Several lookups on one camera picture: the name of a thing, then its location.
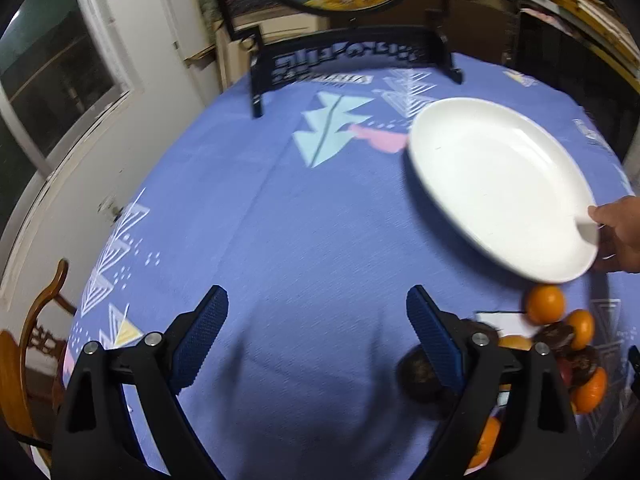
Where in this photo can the blue patterned tablecloth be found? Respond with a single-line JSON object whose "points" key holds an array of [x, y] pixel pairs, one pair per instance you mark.
{"points": [[312, 220]]}

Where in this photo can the dark water chestnut front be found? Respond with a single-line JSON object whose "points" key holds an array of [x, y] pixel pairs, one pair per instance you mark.
{"points": [[582, 364]]}

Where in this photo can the yellow tomato with stem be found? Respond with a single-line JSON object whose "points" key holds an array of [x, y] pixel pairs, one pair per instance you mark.
{"points": [[515, 342]]}

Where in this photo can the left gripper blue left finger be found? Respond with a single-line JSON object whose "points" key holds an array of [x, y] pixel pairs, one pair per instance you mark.
{"points": [[192, 336]]}

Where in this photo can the dark water chestnut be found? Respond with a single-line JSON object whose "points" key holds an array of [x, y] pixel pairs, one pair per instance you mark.
{"points": [[557, 336], [582, 364], [417, 380]]}

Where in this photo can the large orange mandarin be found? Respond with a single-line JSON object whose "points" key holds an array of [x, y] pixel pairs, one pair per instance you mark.
{"points": [[486, 443]]}

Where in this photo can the orange mandarin bottom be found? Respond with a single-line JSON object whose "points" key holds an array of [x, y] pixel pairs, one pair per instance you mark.
{"points": [[586, 398]]}

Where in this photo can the orange yellow tomato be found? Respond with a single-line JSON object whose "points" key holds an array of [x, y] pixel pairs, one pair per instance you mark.
{"points": [[544, 304]]}

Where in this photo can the window with white frame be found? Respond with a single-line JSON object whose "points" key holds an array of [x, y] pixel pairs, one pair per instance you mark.
{"points": [[62, 69]]}

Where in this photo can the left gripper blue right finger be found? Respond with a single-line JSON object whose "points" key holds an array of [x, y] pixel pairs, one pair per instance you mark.
{"points": [[440, 338]]}

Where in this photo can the white round plate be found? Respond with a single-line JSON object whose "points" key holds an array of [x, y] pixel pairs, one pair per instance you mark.
{"points": [[507, 186]]}

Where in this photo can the black framed deer screen ornament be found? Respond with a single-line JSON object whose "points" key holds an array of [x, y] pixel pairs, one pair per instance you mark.
{"points": [[274, 66]]}

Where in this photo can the small orange mandarin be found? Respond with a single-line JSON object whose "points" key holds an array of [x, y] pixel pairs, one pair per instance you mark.
{"points": [[582, 322]]}

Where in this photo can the person's hand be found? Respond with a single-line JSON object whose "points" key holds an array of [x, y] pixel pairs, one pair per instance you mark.
{"points": [[619, 245]]}

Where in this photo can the wooden chair left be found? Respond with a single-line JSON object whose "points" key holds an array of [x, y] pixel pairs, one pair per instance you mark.
{"points": [[32, 390]]}

